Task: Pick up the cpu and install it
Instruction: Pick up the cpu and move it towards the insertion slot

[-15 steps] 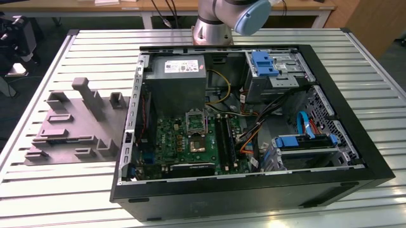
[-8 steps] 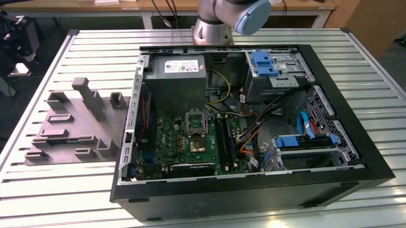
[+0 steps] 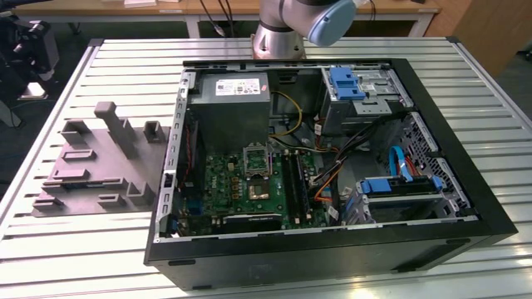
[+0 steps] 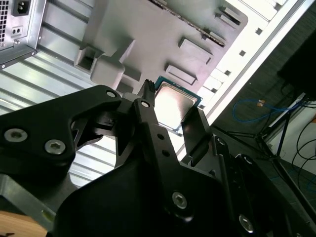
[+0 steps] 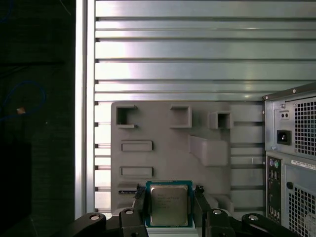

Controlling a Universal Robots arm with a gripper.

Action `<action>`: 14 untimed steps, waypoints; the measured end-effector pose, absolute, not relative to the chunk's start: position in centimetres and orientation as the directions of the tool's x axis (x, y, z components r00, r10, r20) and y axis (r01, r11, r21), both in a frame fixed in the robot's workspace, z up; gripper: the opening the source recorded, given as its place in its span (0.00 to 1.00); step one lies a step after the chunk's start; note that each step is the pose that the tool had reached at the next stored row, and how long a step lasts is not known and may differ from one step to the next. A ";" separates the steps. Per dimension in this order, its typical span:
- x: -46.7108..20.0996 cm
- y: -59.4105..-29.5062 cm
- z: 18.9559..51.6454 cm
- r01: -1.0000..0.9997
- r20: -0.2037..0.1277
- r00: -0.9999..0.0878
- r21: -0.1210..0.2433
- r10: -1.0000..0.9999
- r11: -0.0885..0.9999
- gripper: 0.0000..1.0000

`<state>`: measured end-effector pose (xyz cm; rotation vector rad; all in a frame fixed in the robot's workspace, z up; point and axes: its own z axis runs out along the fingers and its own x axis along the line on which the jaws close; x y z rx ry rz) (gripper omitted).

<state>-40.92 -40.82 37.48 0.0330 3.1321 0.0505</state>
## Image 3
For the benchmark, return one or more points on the green motherboard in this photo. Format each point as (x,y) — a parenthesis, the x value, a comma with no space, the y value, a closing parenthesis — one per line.
(220,190)

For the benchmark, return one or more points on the dark green RAM stick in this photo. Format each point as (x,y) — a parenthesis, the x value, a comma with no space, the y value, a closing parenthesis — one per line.
(82,185)

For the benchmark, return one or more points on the black PC case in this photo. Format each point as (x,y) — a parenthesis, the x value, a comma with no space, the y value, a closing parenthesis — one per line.
(290,264)

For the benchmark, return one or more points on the grey power supply unit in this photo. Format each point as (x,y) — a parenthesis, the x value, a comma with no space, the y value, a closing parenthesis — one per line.
(232,124)

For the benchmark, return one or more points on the hard disk in blue carrier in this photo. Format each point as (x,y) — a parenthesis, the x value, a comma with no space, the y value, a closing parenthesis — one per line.
(376,187)

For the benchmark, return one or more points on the metal disk bay cage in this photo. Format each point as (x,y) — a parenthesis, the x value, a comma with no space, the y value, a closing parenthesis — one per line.
(409,198)
(369,107)

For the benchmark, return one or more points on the grey parts rack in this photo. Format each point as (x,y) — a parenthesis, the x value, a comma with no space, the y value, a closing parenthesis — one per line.
(108,174)

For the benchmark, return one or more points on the wooden cabinet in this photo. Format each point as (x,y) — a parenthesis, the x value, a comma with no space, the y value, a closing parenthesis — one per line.
(490,31)

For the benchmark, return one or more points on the CPU socket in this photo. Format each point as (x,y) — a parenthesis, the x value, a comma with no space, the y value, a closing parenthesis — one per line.
(258,190)

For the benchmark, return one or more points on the white four pin socket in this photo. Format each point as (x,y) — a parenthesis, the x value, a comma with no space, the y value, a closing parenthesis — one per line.
(229,165)

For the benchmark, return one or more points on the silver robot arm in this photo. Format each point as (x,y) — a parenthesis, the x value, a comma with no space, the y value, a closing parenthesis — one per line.
(273,37)

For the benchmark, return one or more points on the small white box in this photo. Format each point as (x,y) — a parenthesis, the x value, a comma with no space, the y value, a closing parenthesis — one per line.
(140,3)

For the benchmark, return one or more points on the black RAM slot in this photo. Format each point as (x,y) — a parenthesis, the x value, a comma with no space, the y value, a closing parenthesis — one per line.
(293,187)
(289,187)
(298,187)

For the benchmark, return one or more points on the wooden desk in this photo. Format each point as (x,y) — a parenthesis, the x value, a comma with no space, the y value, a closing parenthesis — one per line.
(398,7)

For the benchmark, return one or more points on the blue board connector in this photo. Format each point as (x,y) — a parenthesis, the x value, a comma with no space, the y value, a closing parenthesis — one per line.
(194,207)

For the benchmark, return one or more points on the black graphics card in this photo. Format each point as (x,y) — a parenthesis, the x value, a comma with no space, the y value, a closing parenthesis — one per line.
(253,219)

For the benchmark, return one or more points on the blue plastic disk carrier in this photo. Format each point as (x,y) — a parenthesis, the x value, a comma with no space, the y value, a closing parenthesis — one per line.
(342,82)

